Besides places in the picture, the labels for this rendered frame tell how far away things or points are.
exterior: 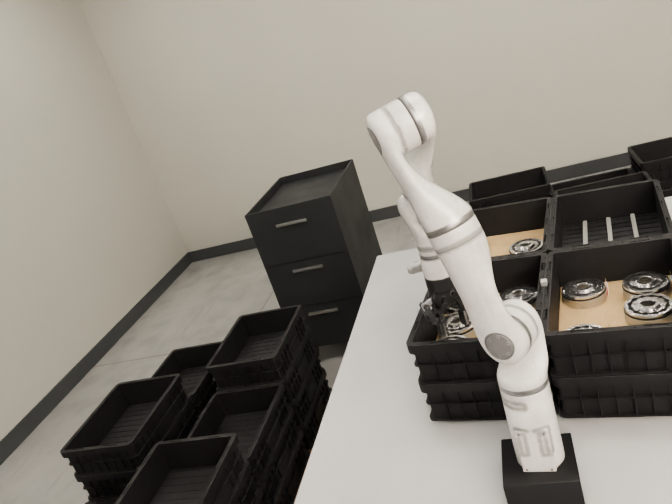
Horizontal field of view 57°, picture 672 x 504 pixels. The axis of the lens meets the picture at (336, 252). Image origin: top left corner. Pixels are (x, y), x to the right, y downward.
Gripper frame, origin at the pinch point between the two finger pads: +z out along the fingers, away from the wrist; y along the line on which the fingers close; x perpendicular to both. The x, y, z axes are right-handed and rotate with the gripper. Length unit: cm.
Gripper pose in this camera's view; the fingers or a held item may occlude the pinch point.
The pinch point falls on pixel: (453, 324)
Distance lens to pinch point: 150.3
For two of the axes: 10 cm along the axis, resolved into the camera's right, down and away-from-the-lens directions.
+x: -4.3, -2.1, 8.8
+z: 2.9, 8.9, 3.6
